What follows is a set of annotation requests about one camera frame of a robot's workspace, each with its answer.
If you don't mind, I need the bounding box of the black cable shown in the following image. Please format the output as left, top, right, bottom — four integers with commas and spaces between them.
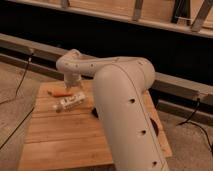
176, 96, 213, 156
0, 50, 36, 150

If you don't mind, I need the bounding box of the wooden board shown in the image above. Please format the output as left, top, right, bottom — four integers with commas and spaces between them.
18, 80, 172, 171

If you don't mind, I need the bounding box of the black cable right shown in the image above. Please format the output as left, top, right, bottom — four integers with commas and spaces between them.
176, 96, 213, 156

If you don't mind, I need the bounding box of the black rectangular block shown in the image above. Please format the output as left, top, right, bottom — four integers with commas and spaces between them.
91, 108, 99, 118

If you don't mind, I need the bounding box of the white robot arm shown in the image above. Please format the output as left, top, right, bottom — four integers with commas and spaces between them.
56, 49, 169, 171

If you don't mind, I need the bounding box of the orange carrot toy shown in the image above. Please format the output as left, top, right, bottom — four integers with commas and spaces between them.
47, 90, 72, 98

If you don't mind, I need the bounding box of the black cable left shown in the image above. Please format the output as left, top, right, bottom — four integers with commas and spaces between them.
0, 50, 36, 150

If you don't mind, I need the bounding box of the dark purple bowl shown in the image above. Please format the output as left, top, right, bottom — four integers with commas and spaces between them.
150, 118, 159, 136

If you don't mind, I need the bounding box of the grey metal floor rail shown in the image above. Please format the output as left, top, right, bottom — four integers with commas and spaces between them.
0, 33, 213, 126

